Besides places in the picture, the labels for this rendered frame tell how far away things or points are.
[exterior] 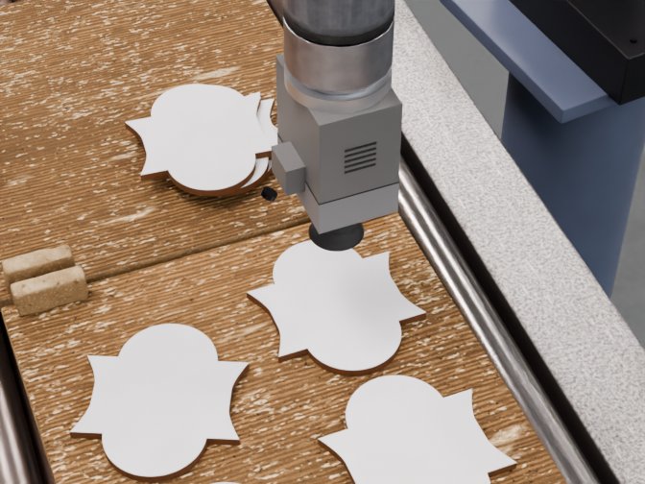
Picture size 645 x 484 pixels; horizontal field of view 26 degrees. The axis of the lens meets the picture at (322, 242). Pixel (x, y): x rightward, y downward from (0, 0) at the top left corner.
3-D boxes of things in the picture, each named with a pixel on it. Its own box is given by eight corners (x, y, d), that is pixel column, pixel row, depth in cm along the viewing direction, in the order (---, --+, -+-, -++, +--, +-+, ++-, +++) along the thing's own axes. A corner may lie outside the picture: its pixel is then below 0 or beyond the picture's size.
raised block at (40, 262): (73, 262, 118) (69, 239, 117) (79, 278, 117) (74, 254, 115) (3, 281, 117) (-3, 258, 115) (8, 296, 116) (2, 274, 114)
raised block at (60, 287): (84, 284, 117) (81, 261, 115) (90, 300, 115) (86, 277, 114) (12, 304, 115) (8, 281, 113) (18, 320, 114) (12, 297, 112)
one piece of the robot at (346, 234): (303, 200, 108) (303, 218, 109) (322, 232, 105) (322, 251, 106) (349, 186, 109) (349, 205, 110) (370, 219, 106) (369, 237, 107)
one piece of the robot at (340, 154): (231, 17, 97) (241, 190, 108) (277, 94, 91) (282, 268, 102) (361, -13, 99) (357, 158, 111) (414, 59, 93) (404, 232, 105)
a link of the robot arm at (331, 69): (307, 58, 90) (263, -11, 96) (307, 112, 94) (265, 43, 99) (413, 32, 92) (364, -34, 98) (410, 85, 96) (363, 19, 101)
